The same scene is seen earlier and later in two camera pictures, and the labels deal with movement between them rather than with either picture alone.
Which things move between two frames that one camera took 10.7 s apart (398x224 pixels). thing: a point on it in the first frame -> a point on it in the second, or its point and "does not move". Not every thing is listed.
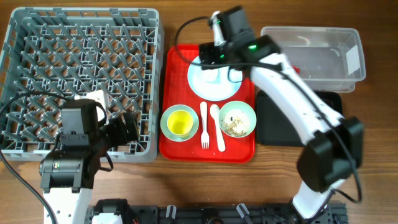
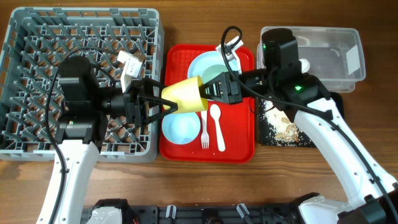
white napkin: (211, 75) -> (305, 65)
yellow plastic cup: (180, 122) -> (186, 94)
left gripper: (121, 137) -> (134, 102)
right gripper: (208, 53) -> (227, 88)
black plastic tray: (276, 125) does not move
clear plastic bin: (329, 59) does not move
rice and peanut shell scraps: (229, 127) -> (286, 132)
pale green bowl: (237, 119) -> (212, 71)
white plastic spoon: (215, 111) does not move
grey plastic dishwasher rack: (49, 55) does not move
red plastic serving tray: (192, 129) does not move
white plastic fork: (204, 137) does not move
